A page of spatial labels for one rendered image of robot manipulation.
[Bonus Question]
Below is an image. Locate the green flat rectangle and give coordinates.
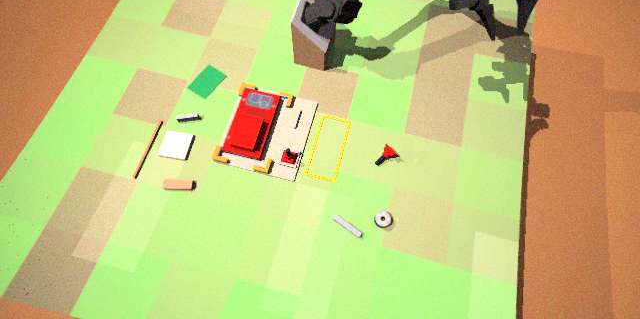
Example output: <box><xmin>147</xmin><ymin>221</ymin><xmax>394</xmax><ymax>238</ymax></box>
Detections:
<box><xmin>187</xmin><ymin>64</ymin><xmax>226</xmax><ymax>100</ymax></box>

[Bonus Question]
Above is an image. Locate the white flat square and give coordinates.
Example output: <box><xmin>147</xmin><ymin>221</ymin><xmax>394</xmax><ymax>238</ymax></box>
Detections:
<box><xmin>158</xmin><ymin>130</ymin><xmax>194</xmax><ymax>160</ymax></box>

